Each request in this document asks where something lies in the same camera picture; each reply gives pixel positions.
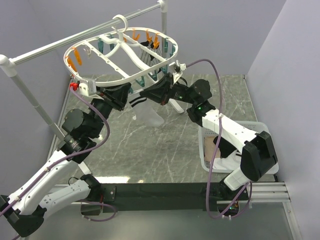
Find orange clothespin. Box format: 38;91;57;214
72;47;83;66
145;30;153;43
132;28;140;41
153;33;160;49

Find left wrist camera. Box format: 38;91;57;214
69;78;102;99

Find white metal drying rack stand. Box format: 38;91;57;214
0;0;187;176

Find white sock black cuff stripes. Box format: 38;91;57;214
129;96;164;127

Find teal clothespin front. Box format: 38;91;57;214
148;70;161;82

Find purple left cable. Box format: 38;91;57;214
0;88;118;240

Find teal clothespin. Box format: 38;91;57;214
97;38;105;54
148;70;161;82

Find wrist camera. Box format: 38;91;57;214
168;60;187;84
69;78;102;99

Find purple cable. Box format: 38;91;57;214
186;58;252;220
0;88;118;240

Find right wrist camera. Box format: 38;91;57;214
168;60;187;84

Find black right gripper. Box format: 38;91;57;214
140;73;197;107

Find clear clothespin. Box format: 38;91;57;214
83;46;92;58

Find black and white striped sock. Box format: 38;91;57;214
140;40;150;62

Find teal clothespin left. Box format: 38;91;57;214
97;38;105;54

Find white plastic laundry basket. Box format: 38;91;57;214
198;120;275;174

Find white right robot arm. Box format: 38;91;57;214
140;73;278;200

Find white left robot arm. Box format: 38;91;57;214
0;83;131;238

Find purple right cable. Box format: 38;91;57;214
186;58;252;220

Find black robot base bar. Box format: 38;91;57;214
79;182;241;217

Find white round clip hanger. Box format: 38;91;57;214
63;30;169;83

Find teal clothespin being pinched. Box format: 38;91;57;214
135;76;145;88

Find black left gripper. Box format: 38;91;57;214
89;81;132;138

